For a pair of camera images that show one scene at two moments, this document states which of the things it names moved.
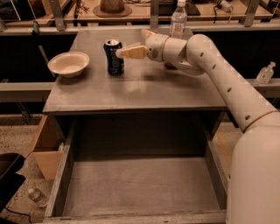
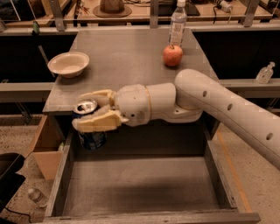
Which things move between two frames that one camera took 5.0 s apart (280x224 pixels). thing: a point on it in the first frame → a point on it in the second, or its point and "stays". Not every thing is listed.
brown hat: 112,9 stays
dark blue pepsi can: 115,65 → 89,141
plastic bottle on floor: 38,196 stays
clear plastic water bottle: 178,20 stays
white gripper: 155,46 → 131,102
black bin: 10,180 stays
